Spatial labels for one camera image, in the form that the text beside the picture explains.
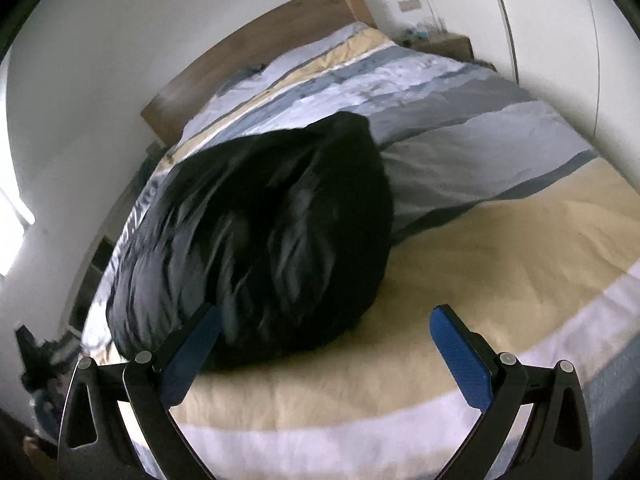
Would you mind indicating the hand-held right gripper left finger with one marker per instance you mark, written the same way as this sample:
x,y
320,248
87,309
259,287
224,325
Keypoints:
x,y
192,355

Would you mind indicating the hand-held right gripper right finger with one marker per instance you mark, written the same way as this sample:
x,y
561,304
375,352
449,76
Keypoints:
x,y
460,360

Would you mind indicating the black puffer jacket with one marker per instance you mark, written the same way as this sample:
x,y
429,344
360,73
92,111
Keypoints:
x,y
260,240

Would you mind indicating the low shelf unit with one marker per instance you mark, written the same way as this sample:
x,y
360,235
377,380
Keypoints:
x,y
92,280

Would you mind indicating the bed with striped duvet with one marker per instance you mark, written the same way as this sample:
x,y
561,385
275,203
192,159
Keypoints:
x,y
500,240

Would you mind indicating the window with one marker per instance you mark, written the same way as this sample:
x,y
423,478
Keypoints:
x,y
12,230

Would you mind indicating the teal cloth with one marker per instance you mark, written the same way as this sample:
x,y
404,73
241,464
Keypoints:
x,y
147,170

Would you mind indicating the grey-blue pillow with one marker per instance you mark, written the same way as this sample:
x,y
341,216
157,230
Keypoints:
x,y
254,70

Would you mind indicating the wooden nightstand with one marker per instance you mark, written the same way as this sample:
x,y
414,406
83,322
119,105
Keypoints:
x,y
447,46

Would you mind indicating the small items on nightstand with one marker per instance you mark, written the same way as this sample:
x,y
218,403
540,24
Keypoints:
x,y
422,34

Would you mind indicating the white wardrobe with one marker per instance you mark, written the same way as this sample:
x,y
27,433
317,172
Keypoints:
x,y
550,35

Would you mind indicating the wooden headboard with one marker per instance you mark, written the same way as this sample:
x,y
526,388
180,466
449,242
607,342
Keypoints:
x,y
280,25

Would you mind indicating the beige wall switch panel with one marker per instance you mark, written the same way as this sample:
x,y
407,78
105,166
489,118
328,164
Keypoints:
x,y
409,5

